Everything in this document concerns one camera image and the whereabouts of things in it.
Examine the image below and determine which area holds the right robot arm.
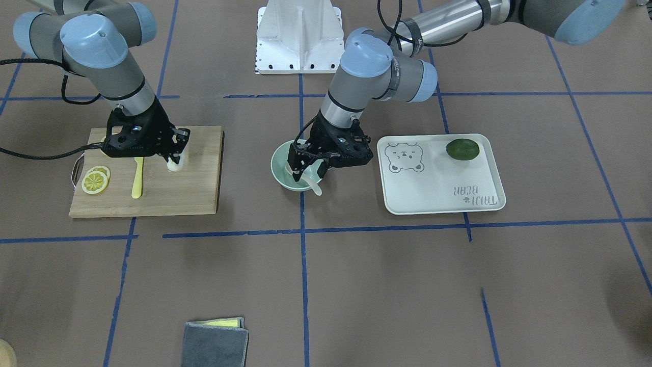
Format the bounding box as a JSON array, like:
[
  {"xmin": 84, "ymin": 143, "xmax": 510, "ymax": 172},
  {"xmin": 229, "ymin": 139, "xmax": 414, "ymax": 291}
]
[{"xmin": 13, "ymin": 1, "xmax": 191, "ymax": 170}]

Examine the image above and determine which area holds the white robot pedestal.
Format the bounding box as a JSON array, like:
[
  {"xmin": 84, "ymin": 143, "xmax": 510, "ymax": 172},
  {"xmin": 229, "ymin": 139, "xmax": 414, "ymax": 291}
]
[{"xmin": 255, "ymin": 1, "xmax": 344, "ymax": 74}]

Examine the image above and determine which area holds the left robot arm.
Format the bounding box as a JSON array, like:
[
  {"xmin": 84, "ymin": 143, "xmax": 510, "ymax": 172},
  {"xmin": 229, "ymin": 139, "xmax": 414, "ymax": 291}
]
[{"xmin": 287, "ymin": 1, "xmax": 626, "ymax": 181}]

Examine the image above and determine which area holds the wooden mug tree stand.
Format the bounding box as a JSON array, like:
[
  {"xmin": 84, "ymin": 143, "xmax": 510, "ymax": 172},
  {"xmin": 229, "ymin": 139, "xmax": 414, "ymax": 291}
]
[{"xmin": 0, "ymin": 339, "xmax": 18, "ymax": 367}]

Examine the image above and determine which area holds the green avocado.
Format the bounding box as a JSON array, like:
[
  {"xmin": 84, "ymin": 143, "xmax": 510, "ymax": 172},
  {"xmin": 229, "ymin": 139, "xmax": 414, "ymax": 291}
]
[{"xmin": 446, "ymin": 139, "xmax": 480, "ymax": 161}]

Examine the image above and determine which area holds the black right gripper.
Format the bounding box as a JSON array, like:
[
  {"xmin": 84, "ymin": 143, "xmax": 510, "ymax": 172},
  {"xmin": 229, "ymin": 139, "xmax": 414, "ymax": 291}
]
[{"xmin": 104, "ymin": 99, "xmax": 191, "ymax": 162}]

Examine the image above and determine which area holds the yellow plastic knife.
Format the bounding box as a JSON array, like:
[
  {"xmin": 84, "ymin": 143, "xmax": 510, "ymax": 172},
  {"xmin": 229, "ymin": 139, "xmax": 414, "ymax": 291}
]
[{"xmin": 131, "ymin": 156, "xmax": 145, "ymax": 199}]

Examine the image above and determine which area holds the grey folded cloth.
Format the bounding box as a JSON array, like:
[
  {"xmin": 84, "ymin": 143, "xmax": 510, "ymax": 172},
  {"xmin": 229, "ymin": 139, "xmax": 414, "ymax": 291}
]
[{"xmin": 181, "ymin": 317, "xmax": 249, "ymax": 366}]

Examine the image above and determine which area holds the green ceramic bowl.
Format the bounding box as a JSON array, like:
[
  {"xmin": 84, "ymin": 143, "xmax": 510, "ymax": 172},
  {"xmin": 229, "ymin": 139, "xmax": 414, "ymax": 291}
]
[{"xmin": 270, "ymin": 140, "xmax": 324, "ymax": 191}]

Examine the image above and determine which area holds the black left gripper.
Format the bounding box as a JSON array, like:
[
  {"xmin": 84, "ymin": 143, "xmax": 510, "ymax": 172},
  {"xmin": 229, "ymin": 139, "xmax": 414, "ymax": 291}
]
[{"xmin": 287, "ymin": 113, "xmax": 373, "ymax": 176}]

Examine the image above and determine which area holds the white bear tray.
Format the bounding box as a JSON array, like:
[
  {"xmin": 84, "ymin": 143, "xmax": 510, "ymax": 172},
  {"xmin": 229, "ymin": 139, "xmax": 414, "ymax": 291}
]
[{"xmin": 376, "ymin": 134, "xmax": 507, "ymax": 215}]

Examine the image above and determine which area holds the white steamed bun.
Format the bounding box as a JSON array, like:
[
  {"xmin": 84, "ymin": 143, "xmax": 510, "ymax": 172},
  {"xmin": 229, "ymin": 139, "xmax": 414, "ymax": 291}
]
[{"xmin": 166, "ymin": 153, "xmax": 187, "ymax": 172}]

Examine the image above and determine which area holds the double lemon slice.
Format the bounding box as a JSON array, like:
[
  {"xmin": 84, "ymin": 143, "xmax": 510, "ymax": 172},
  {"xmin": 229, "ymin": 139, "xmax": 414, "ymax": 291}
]
[{"xmin": 81, "ymin": 165, "xmax": 111, "ymax": 195}]

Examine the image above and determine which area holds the wooden cutting board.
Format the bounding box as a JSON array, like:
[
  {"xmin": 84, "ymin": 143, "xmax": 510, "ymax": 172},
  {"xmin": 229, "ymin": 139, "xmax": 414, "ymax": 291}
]
[{"xmin": 69, "ymin": 126, "xmax": 224, "ymax": 218}]

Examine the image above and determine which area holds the white ceramic spoon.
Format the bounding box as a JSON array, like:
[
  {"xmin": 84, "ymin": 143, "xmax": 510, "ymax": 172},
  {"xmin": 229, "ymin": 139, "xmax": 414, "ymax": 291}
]
[{"xmin": 296, "ymin": 170, "xmax": 323, "ymax": 196}]

